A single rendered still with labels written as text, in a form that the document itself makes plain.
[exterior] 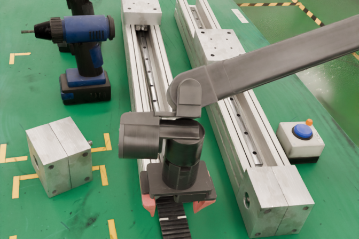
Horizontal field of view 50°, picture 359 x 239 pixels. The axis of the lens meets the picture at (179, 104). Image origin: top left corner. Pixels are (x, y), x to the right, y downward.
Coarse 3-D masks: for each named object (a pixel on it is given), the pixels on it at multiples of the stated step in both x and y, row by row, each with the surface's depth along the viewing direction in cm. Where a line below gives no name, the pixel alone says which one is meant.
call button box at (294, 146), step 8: (280, 128) 88; (288, 128) 88; (312, 128) 88; (280, 136) 88; (288, 136) 85; (296, 136) 85; (312, 136) 86; (280, 144) 89; (288, 144) 85; (296, 144) 84; (304, 144) 84; (312, 144) 84; (320, 144) 84; (288, 152) 85; (296, 152) 84; (304, 152) 85; (312, 152) 85; (320, 152) 86; (288, 160) 86; (296, 160) 86; (304, 160) 87; (312, 160) 87
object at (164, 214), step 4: (168, 208) 74; (172, 208) 73; (176, 208) 73; (180, 208) 73; (160, 212) 72; (164, 212) 73; (168, 212) 73; (172, 212) 73; (176, 212) 73; (180, 212) 73; (184, 212) 73; (160, 216) 72; (164, 216) 72; (168, 216) 72; (172, 216) 72; (176, 216) 72
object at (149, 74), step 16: (128, 32) 108; (144, 32) 115; (160, 32) 111; (128, 48) 102; (144, 48) 108; (160, 48) 104; (128, 64) 102; (144, 64) 102; (160, 64) 98; (128, 80) 103; (144, 80) 98; (160, 80) 95; (144, 96) 87; (160, 96) 94; (144, 160) 72; (160, 160) 76
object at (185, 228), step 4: (164, 228) 69; (168, 228) 70; (172, 228) 70; (176, 228) 70; (180, 228) 70; (184, 228) 70; (188, 228) 70; (164, 232) 69; (168, 232) 69; (172, 232) 69; (176, 232) 69; (180, 232) 69; (184, 232) 69; (188, 232) 69
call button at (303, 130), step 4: (296, 124) 87; (300, 124) 87; (304, 124) 87; (296, 128) 86; (300, 128) 86; (304, 128) 86; (308, 128) 86; (296, 132) 85; (300, 132) 85; (304, 132) 85; (308, 132) 85; (312, 132) 86; (300, 136) 85; (304, 136) 85; (308, 136) 85
